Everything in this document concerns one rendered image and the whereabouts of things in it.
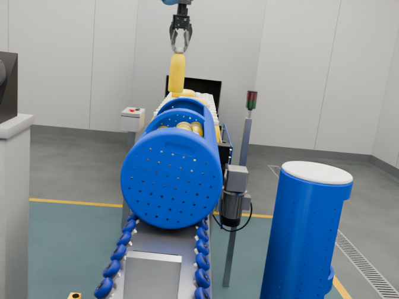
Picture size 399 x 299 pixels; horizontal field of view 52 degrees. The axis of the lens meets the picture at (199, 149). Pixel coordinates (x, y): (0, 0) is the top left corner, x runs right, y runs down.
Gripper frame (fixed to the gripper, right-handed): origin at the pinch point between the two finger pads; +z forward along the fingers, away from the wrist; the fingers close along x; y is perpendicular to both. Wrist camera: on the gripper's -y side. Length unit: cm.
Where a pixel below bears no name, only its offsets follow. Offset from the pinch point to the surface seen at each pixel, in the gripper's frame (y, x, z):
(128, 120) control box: -26, -25, 39
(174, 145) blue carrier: 78, 5, 25
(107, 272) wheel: 107, -6, 48
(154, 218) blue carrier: 79, 1, 47
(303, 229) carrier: 41, 55, 62
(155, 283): 120, 6, 41
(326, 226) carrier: 42, 64, 60
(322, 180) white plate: 41, 59, 42
